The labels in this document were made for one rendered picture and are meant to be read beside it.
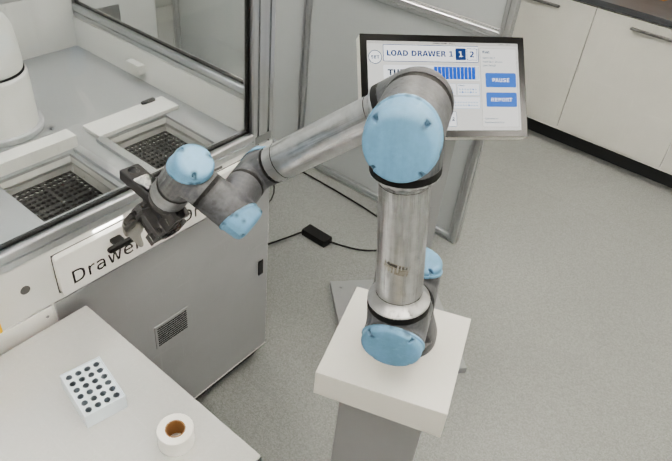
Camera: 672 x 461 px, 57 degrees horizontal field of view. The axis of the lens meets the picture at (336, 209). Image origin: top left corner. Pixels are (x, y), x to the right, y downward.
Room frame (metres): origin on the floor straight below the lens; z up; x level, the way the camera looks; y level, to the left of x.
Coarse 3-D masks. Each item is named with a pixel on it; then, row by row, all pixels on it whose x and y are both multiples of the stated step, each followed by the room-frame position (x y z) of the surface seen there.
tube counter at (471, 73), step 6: (426, 66) 1.77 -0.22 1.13; (432, 66) 1.77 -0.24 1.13; (438, 66) 1.77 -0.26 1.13; (444, 66) 1.78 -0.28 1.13; (450, 66) 1.78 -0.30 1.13; (456, 66) 1.79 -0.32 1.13; (462, 66) 1.79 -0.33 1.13; (468, 66) 1.80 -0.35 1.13; (474, 66) 1.80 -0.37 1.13; (444, 72) 1.77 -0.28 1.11; (450, 72) 1.77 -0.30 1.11; (456, 72) 1.78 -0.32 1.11; (462, 72) 1.78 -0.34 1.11; (468, 72) 1.78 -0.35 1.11; (474, 72) 1.79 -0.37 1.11; (450, 78) 1.76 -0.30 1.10; (456, 78) 1.76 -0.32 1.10; (462, 78) 1.77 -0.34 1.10; (468, 78) 1.77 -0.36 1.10; (474, 78) 1.78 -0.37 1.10
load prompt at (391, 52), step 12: (384, 48) 1.77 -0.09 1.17; (396, 48) 1.78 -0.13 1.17; (408, 48) 1.79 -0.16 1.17; (420, 48) 1.80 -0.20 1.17; (432, 48) 1.81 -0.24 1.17; (444, 48) 1.81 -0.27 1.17; (456, 48) 1.82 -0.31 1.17; (468, 48) 1.83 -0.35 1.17; (384, 60) 1.75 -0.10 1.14; (396, 60) 1.76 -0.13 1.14; (408, 60) 1.76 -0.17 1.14; (420, 60) 1.77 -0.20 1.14; (432, 60) 1.78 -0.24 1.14; (444, 60) 1.79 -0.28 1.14; (456, 60) 1.80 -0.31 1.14; (468, 60) 1.81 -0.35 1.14
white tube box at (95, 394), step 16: (80, 368) 0.81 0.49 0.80; (96, 368) 0.81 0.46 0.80; (64, 384) 0.76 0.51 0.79; (80, 384) 0.77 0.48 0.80; (96, 384) 0.77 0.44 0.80; (112, 384) 0.78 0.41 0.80; (80, 400) 0.73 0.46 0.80; (96, 400) 0.73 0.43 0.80; (112, 400) 0.74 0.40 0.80; (80, 416) 0.72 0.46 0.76; (96, 416) 0.71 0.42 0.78
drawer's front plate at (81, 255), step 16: (96, 240) 1.06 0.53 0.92; (144, 240) 1.16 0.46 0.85; (160, 240) 1.20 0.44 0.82; (64, 256) 1.00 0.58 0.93; (80, 256) 1.02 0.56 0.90; (96, 256) 1.05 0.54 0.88; (112, 256) 1.09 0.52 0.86; (128, 256) 1.12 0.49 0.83; (64, 272) 0.99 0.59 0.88; (80, 272) 1.02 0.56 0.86; (96, 272) 1.05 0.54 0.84; (64, 288) 0.98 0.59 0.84
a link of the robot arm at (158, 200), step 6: (156, 180) 0.94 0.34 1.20; (156, 186) 0.97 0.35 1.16; (150, 192) 0.95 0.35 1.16; (156, 192) 0.93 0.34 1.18; (156, 198) 0.93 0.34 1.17; (162, 198) 0.92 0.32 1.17; (156, 204) 0.93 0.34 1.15; (162, 204) 0.92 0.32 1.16; (168, 204) 0.92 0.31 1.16; (174, 204) 0.92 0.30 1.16; (180, 204) 0.92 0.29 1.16; (186, 204) 0.95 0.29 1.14; (168, 210) 0.93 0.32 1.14; (174, 210) 0.93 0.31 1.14
